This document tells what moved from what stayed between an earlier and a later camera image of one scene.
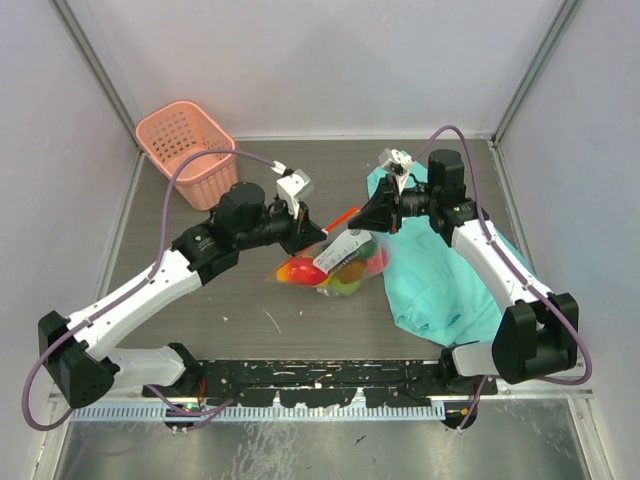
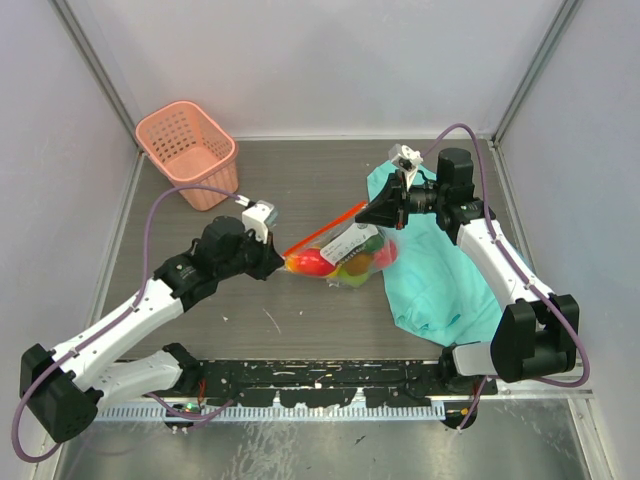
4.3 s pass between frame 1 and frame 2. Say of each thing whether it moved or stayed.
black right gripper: stayed
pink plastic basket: stayed
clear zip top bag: moved
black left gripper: moved
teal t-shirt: stayed
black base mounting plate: stayed
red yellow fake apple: moved
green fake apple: moved
